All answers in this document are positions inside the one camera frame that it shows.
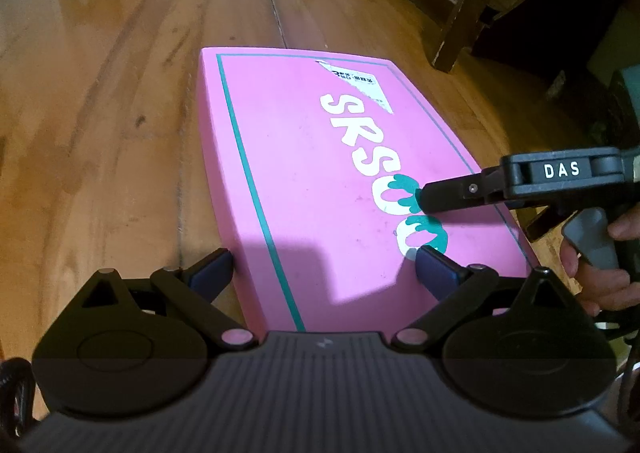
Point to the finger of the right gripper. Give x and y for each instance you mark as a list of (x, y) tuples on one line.
[(484, 188)]

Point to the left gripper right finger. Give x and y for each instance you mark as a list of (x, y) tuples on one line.
[(460, 293)]

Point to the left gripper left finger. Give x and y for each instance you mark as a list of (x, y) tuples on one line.
[(189, 293)]

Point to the pink SRSOO box lid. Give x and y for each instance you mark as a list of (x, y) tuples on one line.
[(313, 161)]

